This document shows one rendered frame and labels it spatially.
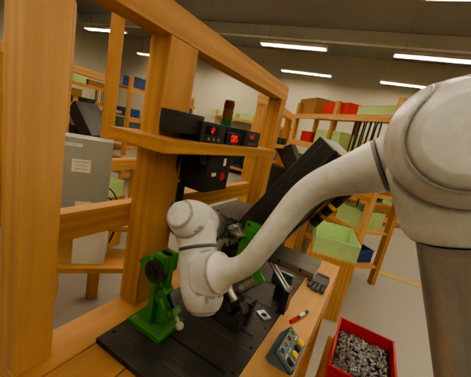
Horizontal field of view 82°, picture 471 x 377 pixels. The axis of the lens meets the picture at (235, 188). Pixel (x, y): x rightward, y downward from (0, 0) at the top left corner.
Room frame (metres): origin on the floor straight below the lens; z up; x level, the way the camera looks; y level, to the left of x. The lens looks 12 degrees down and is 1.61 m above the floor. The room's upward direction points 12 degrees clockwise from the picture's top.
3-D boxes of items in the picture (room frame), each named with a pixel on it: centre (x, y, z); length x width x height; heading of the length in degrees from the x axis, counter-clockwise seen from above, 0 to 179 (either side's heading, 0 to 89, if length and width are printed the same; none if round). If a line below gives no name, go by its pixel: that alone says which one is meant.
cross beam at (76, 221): (1.27, 0.22, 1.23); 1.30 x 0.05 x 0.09; 153
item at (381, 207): (6.98, -3.77, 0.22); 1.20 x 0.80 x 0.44; 110
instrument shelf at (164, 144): (1.22, 0.13, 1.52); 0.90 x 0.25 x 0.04; 153
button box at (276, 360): (0.80, -0.28, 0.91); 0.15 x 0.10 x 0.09; 153
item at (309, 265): (1.13, -0.23, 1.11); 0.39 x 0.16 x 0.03; 63
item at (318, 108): (4.28, -1.39, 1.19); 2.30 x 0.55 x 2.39; 21
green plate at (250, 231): (1.01, -0.13, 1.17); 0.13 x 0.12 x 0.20; 153
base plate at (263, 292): (1.11, -0.10, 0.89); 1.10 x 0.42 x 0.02; 153
